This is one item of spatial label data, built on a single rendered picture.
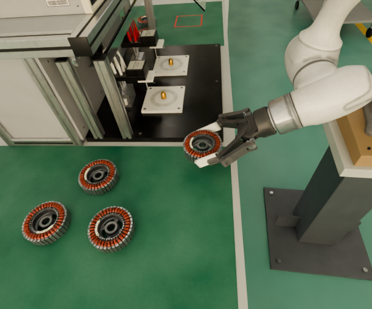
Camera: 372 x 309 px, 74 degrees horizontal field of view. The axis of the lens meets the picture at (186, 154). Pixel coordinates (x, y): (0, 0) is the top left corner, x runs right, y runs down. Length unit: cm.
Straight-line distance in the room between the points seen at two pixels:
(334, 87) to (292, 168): 121
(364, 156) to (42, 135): 100
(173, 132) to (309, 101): 43
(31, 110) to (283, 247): 128
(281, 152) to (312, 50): 122
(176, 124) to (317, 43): 47
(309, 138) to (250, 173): 55
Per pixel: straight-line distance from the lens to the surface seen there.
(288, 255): 146
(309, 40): 70
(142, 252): 65
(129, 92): 96
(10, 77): 85
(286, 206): 158
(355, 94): 62
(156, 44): 111
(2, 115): 98
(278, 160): 179
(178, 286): 62
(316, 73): 64
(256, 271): 142
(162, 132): 84
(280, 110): 62
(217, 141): 70
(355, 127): 90
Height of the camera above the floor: 135
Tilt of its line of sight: 50 degrees down
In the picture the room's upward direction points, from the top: 7 degrees counter-clockwise
